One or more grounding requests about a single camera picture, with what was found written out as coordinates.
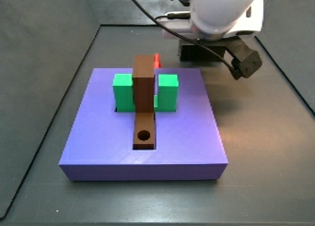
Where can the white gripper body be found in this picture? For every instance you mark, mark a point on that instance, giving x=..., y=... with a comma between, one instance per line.
x=217, y=19

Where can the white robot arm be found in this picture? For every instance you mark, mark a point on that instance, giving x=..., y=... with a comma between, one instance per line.
x=217, y=19

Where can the black angled fixture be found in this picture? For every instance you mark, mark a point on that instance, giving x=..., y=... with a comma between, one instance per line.
x=191, y=53

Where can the red peg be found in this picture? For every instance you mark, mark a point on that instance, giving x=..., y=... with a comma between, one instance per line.
x=157, y=61

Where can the green U-shaped block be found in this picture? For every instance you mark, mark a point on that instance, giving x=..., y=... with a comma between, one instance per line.
x=165, y=99

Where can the purple base block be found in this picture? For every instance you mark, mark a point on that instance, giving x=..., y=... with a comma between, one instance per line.
x=107, y=150

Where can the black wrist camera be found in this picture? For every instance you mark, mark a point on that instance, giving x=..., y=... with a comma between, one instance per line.
x=246, y=59

